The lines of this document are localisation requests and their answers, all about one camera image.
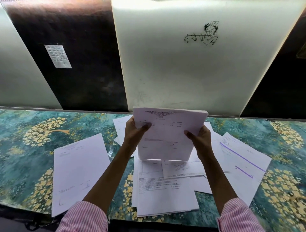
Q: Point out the person's right forearm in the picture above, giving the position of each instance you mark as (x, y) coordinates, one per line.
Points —
(216, 181)

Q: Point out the white sheet with long purple line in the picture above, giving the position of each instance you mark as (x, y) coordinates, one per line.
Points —
(248, 153)

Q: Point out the person's left hand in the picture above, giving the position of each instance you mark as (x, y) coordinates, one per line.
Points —
(130, 136)

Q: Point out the person's right thumb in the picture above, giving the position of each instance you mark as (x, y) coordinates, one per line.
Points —
(190, 135)

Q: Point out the green floral table cover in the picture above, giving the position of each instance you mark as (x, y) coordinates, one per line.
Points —
(26, 155)

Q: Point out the white sheet with handwriting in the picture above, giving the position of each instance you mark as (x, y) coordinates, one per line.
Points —
(181, 169)

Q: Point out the white sheet with short purple line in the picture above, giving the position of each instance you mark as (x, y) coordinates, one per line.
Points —
(241, 184)

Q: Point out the white document with printed text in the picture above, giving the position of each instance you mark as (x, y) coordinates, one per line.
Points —
(165, 196)

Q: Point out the person's left thumb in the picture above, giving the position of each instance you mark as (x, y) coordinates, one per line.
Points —
(144, 127)

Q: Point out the white paper note on wall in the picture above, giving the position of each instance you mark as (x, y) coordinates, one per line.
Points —
(58, 56)

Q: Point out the stack of white printed papers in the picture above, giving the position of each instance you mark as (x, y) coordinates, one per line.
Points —
(167, 136)

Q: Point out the plain white paper sheet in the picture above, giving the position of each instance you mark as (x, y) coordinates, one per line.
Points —
(202, 185)
(215, 136)
(120, 129)

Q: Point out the person's right hand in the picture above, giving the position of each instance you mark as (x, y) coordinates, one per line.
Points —
(202, 143)

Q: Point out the pink striped shirt sleeve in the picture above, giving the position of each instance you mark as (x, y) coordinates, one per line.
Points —
(239, 218)
(83, 218)

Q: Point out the black line-drawing flute player sticker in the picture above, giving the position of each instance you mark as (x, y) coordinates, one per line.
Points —
(207, 33)

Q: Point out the person's left forearm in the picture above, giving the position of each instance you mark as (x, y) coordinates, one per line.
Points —
(110, 176)

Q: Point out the large blank white sheet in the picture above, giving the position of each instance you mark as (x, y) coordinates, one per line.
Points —
(79, 172)

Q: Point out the pink striped right shirt sleeve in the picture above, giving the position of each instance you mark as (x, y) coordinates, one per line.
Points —
(239, 218)

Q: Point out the pink striped left shirt sleeve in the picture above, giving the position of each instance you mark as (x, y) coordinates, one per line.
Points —
(83, 218)

